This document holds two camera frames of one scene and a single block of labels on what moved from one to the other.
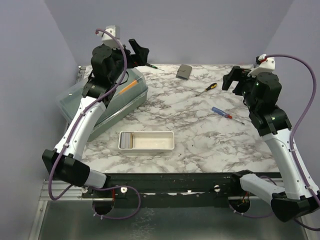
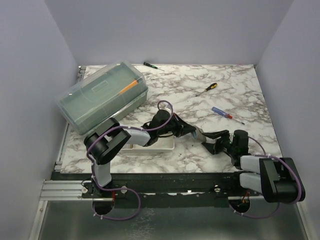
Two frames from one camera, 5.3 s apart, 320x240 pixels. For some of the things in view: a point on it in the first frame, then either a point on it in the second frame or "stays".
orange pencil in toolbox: [135, 82] stays
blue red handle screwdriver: [223, 113] stays
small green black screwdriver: [154, 66] stays
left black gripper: [140, 54] -> [182, 127]
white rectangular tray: [150, 140] stays
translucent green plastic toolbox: [131, 91] stays
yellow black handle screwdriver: [212, 86] stays
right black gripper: [236, 73] -> [215, 148]
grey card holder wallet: [184, 72] -> [197, 135]
